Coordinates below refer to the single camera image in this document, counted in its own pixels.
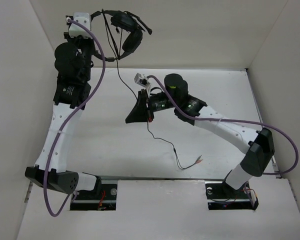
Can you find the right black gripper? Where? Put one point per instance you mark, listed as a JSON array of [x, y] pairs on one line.
[[141, 112]]

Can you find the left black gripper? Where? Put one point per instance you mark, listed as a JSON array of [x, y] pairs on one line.
[[90, 41]]

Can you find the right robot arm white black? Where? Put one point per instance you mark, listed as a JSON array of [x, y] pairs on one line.
[[257, 146]]

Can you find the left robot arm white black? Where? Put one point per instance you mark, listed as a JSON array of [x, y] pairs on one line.
[[73, 61]]

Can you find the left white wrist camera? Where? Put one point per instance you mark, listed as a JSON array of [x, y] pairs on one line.
[[82, 18]]

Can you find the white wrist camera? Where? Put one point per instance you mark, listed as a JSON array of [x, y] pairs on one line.
[[143, 81], [82, 18]]

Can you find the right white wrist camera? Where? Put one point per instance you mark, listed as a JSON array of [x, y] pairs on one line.
[[143, 81]]

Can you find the front aluminium rail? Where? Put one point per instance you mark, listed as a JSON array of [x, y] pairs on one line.
[[157, 178]]

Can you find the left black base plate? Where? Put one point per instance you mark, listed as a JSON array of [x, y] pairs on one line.
[[104, 199]]

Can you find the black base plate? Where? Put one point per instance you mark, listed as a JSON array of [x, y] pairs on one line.
[[104, 199], [221, 197]]

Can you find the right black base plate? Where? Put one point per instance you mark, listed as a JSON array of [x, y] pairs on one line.
[[221, 197]]

